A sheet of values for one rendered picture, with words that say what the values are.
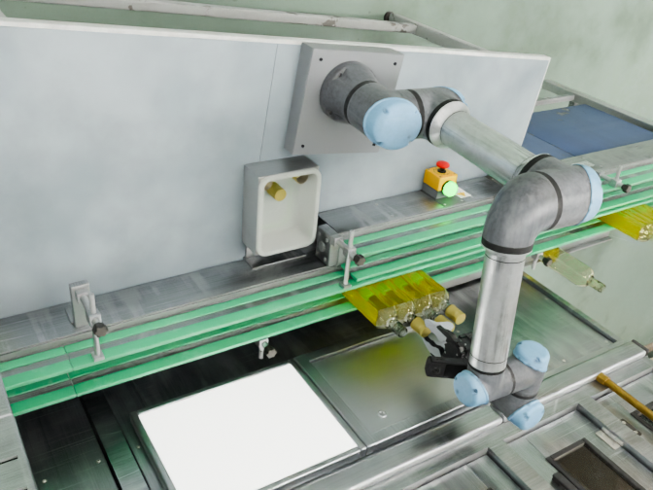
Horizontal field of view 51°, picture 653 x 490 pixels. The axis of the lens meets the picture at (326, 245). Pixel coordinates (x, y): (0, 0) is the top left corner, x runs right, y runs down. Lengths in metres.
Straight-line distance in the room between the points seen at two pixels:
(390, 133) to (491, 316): 0.46
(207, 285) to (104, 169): 0.39
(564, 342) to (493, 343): 0.76
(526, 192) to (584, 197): 0.13
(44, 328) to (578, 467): 1.27
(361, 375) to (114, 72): 0.93
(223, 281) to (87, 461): 0.52
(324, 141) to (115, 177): 0.52
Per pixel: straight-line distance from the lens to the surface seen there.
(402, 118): 1.53
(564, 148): 2.69
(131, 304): 1.68
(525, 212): 1.28
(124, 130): 1.55
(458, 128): 1.55
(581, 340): 2.17
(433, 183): 2.04
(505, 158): 1.45
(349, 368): 1.79
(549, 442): 1.81
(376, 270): 1.83
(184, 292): 1.71
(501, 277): 1.32
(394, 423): 1.67
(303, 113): 1.67
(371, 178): 1.95
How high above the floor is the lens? 2.13
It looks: 45 degrees down
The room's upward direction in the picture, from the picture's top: 132 degrees clockwise
